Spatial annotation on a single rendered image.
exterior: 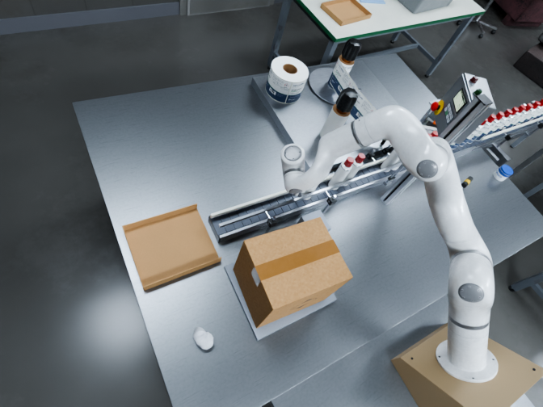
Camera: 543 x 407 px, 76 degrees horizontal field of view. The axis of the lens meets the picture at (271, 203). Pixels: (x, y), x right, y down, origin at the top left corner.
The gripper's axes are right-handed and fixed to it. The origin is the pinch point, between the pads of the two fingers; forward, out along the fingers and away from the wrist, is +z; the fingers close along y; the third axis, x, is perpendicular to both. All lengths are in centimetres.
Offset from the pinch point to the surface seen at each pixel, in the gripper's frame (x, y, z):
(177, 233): 51, 4, -5
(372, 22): -133, 124, 66
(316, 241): 6.3, -28.1, -19.2
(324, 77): -55, 68, 28
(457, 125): -61, -15, -22
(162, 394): 103, -43, 65
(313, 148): -22.5, 23.2, 16.9
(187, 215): 44.6, 10.7, -2.8
